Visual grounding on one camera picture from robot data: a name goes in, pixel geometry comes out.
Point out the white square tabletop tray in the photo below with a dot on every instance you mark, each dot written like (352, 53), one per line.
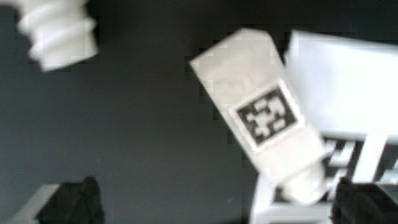
(343, 71)

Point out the white table leg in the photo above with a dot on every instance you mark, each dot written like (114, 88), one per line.
(57, 25)
(242, 75)

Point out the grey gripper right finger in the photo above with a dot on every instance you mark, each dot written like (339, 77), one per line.
(364, 203)

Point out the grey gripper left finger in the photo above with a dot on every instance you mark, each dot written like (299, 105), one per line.
(62, 204)

